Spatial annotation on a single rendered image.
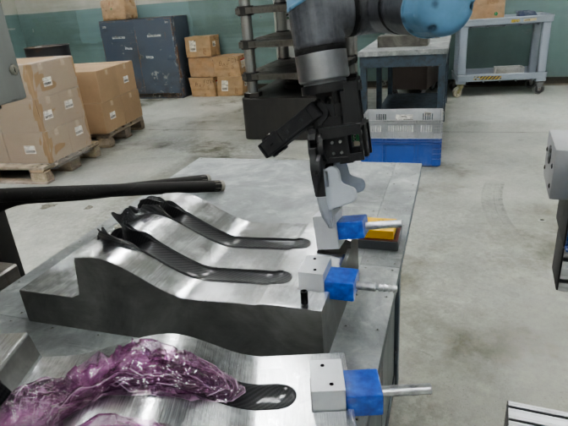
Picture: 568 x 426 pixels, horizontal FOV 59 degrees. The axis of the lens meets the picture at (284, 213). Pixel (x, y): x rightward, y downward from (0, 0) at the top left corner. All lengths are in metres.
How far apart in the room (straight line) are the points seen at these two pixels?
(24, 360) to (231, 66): 6.85
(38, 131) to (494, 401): 3.77
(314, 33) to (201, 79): 6.89
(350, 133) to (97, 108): 4.66
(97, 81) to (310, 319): 4.70
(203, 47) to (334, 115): 6.79
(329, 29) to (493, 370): 1.51
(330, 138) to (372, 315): 0.28
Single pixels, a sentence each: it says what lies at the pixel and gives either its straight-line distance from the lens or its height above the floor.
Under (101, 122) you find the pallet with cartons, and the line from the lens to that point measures 5.31.
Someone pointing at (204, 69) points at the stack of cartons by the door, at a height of 0.38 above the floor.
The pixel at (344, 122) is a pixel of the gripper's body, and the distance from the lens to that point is 0.74.
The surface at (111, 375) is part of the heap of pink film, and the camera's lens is 0.59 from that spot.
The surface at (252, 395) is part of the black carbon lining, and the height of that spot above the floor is 0.85.
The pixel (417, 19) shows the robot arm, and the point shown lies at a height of 1.22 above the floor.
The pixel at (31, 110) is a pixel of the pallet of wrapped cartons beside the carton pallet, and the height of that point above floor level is 0.58.
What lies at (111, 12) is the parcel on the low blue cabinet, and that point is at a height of 1.23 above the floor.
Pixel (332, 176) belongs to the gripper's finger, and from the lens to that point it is 0.74.
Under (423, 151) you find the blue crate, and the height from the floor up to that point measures 0.12.
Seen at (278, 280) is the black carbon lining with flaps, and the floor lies 0.88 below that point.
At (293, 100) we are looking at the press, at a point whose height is 0.38.
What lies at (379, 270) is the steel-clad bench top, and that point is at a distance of 0.92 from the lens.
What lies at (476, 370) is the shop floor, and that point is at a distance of 1.98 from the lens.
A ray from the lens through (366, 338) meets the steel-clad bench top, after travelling 0.76.
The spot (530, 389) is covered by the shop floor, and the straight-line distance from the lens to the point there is 1.96.
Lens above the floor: 1.26
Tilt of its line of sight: 23 degrees down
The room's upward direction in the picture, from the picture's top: 5 degrees counter-clockwise
